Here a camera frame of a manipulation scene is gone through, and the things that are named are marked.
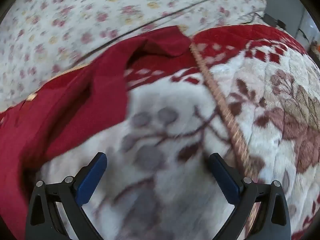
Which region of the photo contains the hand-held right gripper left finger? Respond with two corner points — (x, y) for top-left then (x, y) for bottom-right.
(25, 152), (108, 240)

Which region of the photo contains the red and white plush blanket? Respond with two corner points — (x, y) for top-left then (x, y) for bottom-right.
(0, 24), (320, 240)

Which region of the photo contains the thin grey cable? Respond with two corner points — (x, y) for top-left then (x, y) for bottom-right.
(82, 0), (218, 58)

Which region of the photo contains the black charger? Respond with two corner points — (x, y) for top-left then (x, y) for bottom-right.
(264, 14), (286, 28)

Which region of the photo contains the dark red garment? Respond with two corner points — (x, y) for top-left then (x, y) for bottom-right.
(0, 26), (197, 240)

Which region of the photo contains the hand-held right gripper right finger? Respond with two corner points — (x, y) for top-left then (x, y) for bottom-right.
(209, 152), (292, 240)

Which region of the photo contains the white floral bedsheet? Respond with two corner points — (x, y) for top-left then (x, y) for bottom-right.
(0, 0), (267, 112)

